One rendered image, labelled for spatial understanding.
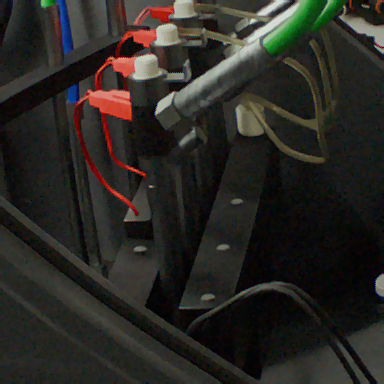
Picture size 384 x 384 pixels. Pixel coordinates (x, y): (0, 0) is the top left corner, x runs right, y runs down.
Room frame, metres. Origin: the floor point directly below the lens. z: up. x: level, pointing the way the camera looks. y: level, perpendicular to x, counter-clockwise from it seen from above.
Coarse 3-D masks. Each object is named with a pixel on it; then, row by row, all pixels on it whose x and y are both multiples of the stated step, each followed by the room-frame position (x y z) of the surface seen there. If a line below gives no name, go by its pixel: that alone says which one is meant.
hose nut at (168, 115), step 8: (168, 96) 0.69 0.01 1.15; (160, 104) 0.69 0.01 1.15; (168, 104) 0.68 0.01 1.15; (160, 112) 0.69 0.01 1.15; (168, 112) 0.68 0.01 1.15; (176, 112) 0.68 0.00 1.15; (160, 120) 0.69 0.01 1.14; (168, 120) 0.68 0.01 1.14; (176, 120) 0.68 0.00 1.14; (184, 120) 0.68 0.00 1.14; (192, 120) 0.68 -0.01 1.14; (168, 128) 0.68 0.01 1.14; (176, 128) 0.69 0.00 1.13
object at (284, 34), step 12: (312, 0) 0.63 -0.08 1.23; (324, 0) 0.63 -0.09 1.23; (300, 12) 0.63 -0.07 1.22; (312, 12) 0.63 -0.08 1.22; (288, 24) 0.64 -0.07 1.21; (300, 24) 0.63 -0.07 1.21; (312, 24) 0.63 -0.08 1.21; (276, 36) 0.64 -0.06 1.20; (288, 36) 0.64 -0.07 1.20; (300, 36) 0.64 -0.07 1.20; (276, 48) 0.64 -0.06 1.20; (288, 48) 0.64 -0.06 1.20
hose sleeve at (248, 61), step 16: (256, 48) 0.65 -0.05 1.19; (224, 64) 0.66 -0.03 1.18; (240, 64) 0.65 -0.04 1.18; (256, 64) 0.65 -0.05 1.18; (272, 64) 0.65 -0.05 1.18; (208, 80) 0.67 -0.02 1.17; (224, 80) 0.66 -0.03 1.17; (240, 80) 0.66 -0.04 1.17; (176, 96) 0.68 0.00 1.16; (192, 96) 0.67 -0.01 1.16; (208, 96) 0.67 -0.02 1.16; (224, 96) 0.67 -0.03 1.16; (192, 112) 0.68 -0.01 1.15
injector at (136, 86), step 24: (144, 96) 0.78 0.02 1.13; (144, 120) 0.78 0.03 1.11; (144, 144) 0.78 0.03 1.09; (168, 144) 0.78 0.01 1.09; (192, 144) 0.78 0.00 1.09; (144, 168) 0.78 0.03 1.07; (168, 168) 0.78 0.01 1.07; (168, 192) 0.78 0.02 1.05; (168, 216) 0.78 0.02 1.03; (168, 240) 0.78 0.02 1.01; (168, 264) 0.78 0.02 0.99; (168, 288) 0.78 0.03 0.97; (168, 312) 0.79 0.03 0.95
